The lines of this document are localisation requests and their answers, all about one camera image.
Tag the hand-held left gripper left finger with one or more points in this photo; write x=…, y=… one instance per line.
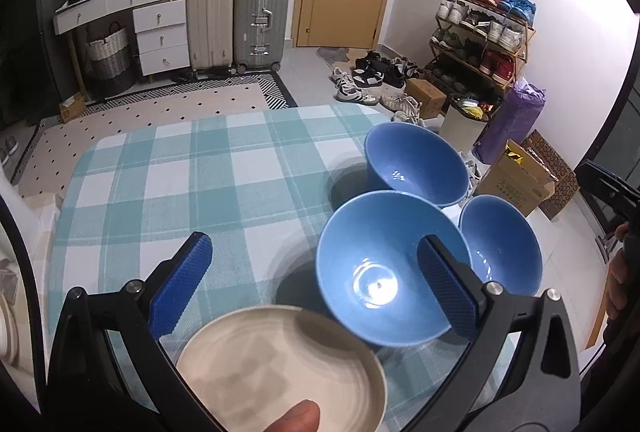
x=180, y=282

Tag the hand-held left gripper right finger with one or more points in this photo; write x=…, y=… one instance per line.
x=445, y=287

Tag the blue bowl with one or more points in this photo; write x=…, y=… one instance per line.
x=415, y=162
x=505, y=242
x=370, y=262

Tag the beige plate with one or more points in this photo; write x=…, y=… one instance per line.
x=260, y=362

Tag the person's right forearm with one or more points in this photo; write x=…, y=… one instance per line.
x=617, y=372

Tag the person's right hand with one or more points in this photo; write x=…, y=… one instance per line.
x=617, y=277

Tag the person's left hand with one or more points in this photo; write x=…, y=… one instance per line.
x=295, y=417

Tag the brown patterned paper bag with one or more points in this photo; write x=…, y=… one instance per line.
x=560, y=172

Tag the large printed cardboard box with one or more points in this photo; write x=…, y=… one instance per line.
x=515, y=182

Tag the teal checked tablecloth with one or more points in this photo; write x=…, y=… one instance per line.
x=200, y=172

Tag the white sneaker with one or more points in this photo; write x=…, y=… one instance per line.
x=472, y=172

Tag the purple rolled mat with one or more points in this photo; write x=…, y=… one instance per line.
x=515, y=117

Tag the white waste bin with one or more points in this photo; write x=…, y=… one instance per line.
x=460, y=127

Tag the patterned floor rug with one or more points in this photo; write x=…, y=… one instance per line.
x=175, y=107

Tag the small cardboard box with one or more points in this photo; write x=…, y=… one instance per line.
x=425, y=97

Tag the wooden shoe rack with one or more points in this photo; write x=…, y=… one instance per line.
x=465, y=60

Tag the rows of assorted shoes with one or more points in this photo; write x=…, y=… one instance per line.
x=495, y=32

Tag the flat cardboard box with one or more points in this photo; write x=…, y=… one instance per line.
x=72, y=107

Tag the scattered pile of shoes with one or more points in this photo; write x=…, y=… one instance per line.
x=370, y=77

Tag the woven laundry basket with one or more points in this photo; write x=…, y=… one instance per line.
x=107, y=57

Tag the white dressing table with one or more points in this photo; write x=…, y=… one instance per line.
x=160, y=32

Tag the grey door mat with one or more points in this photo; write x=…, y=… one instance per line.
x=334, y=55

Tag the beige suitcase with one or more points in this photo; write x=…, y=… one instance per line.
x=210, y=17

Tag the silver suitcase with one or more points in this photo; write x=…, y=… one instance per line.
x=262, y=17

